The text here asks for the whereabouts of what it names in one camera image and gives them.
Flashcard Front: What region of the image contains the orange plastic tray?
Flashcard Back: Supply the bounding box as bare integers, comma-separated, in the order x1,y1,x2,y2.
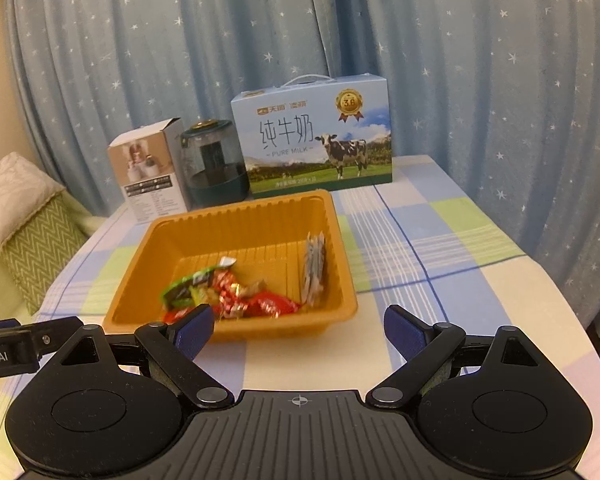
102,190,359,344

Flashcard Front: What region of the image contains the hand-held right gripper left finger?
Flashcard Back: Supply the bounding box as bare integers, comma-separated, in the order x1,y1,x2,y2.
54,304,235,409

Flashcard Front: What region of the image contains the dark green glass jar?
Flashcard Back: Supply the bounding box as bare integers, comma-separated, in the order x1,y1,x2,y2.
180,119,251,209

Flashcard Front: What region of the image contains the beige cushion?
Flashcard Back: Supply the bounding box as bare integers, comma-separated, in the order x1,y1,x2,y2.
0,151,66,252

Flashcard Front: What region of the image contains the blue milk carton box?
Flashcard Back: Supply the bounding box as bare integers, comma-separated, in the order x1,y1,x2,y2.
230,74,395,196

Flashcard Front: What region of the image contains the small red candy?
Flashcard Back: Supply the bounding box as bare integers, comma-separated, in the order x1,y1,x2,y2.
214,271,241,296

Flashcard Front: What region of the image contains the white cardboard box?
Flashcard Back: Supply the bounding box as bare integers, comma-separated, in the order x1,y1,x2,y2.
106,117,193,225

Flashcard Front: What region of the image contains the light green sofa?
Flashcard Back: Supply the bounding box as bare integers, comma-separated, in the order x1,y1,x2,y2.
0,212,108,480

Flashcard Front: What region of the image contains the green zigzag cushion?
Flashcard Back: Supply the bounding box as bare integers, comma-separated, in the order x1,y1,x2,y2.
0,195,99,317

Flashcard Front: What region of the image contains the clear grey snack packet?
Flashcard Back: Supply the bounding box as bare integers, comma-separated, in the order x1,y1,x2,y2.
300,231,329,306

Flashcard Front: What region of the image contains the green white snack packet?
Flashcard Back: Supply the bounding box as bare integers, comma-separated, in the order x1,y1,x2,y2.
160,256,238,304

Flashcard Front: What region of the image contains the checked tablecloth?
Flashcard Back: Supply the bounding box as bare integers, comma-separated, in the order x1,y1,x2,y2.
0,154,600,480

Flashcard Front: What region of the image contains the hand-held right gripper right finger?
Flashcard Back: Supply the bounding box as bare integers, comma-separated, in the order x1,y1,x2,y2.
364,304,547,409

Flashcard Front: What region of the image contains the blue starry curtain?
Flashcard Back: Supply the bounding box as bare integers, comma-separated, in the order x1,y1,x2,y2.
2,0,600,342

